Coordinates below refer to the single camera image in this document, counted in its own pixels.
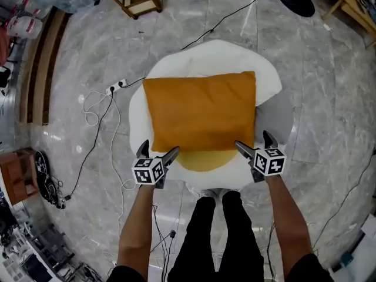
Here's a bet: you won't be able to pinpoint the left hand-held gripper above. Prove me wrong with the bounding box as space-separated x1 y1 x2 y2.
131 139 180 190

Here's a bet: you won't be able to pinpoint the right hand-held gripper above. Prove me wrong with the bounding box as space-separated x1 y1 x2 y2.
234 130 287 183

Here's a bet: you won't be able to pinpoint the orange pillow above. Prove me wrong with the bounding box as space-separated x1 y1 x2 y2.
142 70 257 153

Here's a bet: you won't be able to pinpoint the person's right forearm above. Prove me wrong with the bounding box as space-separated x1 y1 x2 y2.
265 173 313 271

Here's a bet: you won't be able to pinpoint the person's left forearm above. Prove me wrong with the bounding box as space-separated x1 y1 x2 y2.
116 182 156 271

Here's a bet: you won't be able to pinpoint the white egg-shaped floor cushion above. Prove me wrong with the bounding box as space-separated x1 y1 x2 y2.
128 39 294 192

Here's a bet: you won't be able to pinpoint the person's right white shoe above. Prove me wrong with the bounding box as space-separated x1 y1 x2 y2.
220 187 244 198

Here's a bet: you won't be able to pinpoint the person's white shoe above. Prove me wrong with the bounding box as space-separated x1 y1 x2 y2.
190 186 219 199
220 187 244 198

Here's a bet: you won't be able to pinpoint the person's left white shoe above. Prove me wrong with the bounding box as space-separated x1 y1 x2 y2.
190 186 219 199

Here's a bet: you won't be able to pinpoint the white power strip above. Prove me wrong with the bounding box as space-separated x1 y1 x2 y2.
106 79 129 95

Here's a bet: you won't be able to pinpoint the person's black trousers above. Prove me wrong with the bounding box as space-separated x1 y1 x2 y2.
167 191 265 282

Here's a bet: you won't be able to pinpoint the black equipment bag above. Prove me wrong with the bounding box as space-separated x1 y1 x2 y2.
34 150 67 210

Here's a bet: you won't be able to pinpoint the person's black shirt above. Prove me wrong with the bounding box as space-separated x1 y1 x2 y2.
106 253 334 282

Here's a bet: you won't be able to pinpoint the wooden steps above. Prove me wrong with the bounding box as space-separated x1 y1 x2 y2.
19 6 71 126

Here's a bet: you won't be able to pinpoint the small teal box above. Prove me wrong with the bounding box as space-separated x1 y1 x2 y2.
340 251 355 267

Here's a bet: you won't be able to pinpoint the light wooden rack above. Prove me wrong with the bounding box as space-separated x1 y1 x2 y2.
313 0 376 50

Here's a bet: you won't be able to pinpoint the orange cloth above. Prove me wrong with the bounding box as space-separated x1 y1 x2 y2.
0 26 11 67

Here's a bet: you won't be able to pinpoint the black power cable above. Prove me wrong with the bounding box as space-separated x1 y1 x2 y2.
63 92 116 202

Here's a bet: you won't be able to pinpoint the coiled white cable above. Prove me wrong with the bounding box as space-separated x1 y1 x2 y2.
83 90 102 126

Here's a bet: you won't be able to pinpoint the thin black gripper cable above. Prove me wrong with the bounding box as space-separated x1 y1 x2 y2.
265 221 277 282
151 204 177 282

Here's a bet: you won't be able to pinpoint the black floor cable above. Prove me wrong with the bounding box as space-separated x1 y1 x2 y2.
311 154 376 253

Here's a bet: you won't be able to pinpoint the black fan cable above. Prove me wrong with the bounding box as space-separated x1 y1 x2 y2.
179 0 283 51

